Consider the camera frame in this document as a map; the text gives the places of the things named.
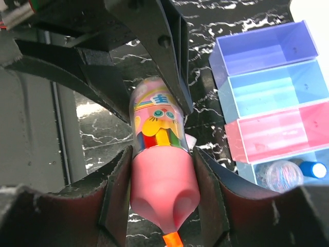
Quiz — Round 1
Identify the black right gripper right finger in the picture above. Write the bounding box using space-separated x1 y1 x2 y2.
193 147 328 246

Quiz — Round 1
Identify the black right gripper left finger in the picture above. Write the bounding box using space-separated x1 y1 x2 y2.
1 146 133 246

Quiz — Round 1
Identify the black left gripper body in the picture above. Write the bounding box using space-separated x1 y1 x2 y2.
0 0 165 60

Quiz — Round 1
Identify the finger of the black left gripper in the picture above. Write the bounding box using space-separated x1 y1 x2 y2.
105 1 193 115
1 38 130 123

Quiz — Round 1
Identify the blue plastic end bin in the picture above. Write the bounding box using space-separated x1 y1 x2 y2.
236 149 328 193

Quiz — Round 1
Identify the clear round clip jar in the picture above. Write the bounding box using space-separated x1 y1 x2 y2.
254 160 304 193

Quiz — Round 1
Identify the pink cartoon crayon tube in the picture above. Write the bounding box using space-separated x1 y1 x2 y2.
129 77 200 246

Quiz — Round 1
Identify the blue cap small bottle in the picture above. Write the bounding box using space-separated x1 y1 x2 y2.
289 158 327 179

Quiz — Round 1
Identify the light blue plastic bin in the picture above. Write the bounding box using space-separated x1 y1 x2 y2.
218 60 328 124

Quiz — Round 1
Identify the purple plastic bin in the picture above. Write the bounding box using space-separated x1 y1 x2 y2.
209 21 319 88

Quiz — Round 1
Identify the pink plastic bin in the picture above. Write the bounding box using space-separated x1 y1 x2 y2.
225 99 328 165

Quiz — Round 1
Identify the white small eraser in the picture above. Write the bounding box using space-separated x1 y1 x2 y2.
185 134 197 150

